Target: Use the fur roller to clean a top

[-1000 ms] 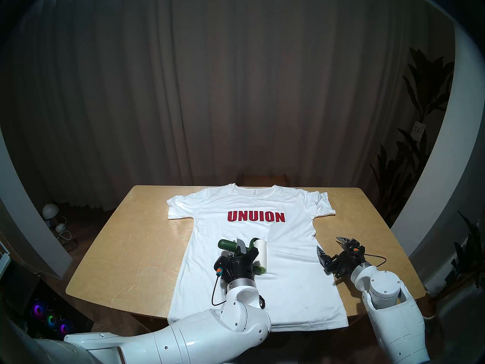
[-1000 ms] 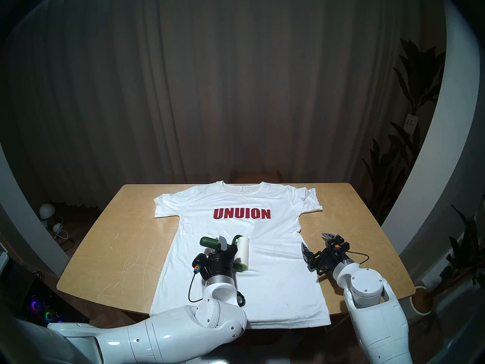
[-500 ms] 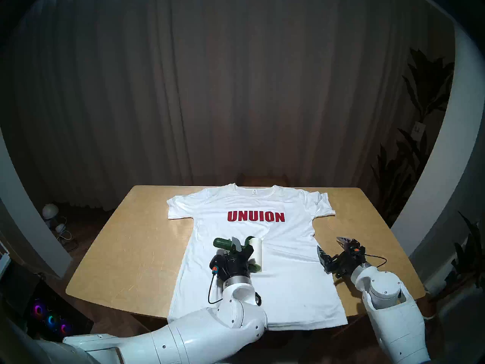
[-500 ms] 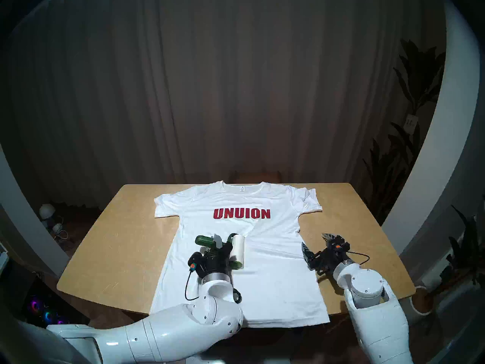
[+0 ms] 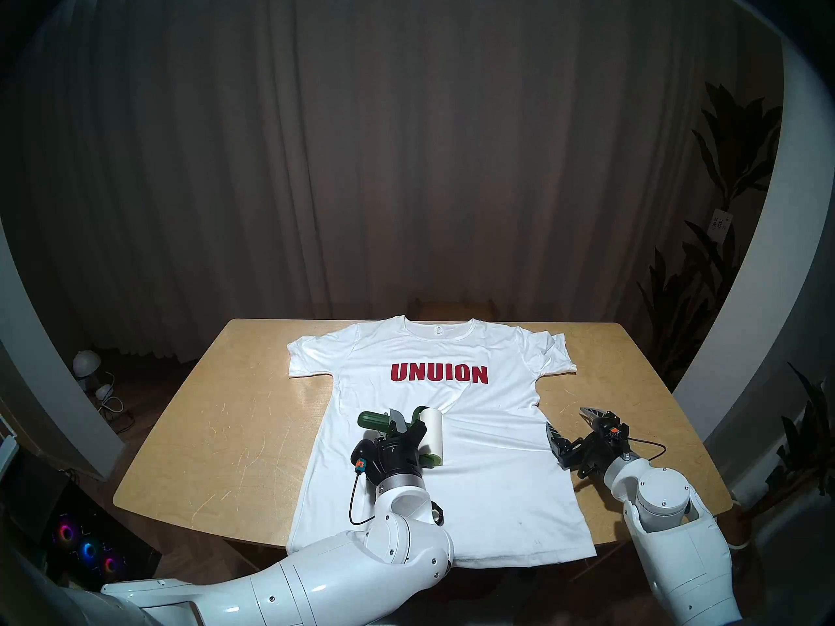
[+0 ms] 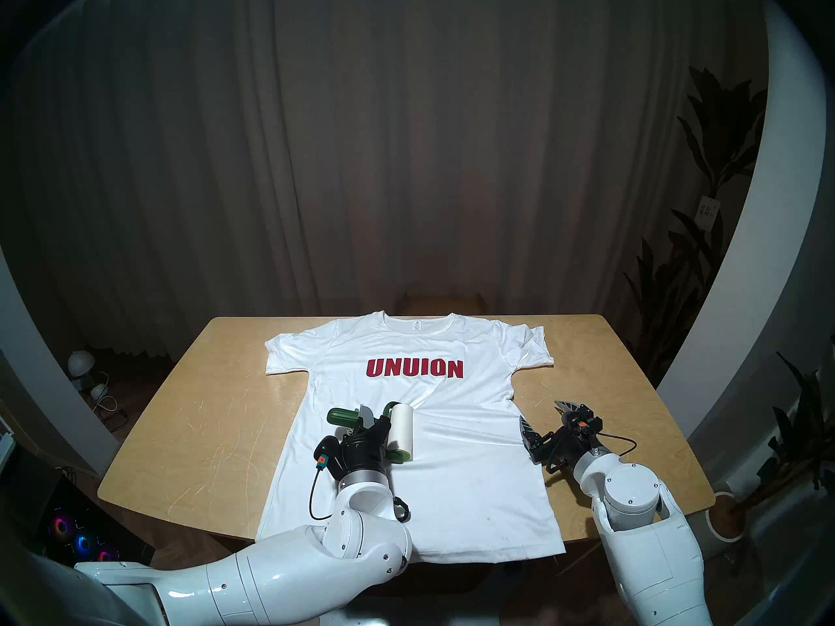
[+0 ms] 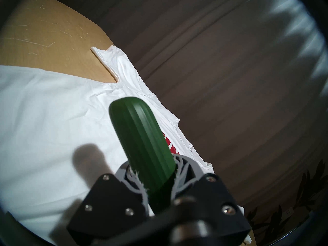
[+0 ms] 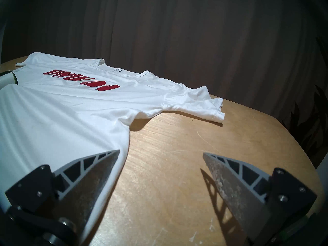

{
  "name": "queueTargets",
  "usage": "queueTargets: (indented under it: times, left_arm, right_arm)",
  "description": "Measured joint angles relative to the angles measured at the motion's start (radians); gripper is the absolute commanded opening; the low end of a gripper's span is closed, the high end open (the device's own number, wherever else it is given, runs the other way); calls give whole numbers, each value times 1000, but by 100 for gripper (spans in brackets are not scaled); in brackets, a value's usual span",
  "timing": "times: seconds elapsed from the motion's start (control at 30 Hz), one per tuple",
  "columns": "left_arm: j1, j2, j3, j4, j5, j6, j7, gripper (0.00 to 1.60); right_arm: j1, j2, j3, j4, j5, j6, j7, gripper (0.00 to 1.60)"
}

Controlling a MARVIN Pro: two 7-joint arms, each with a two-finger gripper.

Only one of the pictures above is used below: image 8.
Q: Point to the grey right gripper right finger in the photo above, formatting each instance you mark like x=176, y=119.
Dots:
x=243, y=196

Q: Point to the white curved arch pillar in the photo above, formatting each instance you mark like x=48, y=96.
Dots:
x=323, y=184

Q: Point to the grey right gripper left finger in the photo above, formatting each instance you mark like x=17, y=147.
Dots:
x=84, y=186

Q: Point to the white T-shirt red UNUION print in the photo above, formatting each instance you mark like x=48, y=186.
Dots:
x=77, y=114

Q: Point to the long beige pleated curtain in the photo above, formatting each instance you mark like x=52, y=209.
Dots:
x=179, y=30

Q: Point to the tall dark leafy plant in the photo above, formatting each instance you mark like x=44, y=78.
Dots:
x=307, y=127

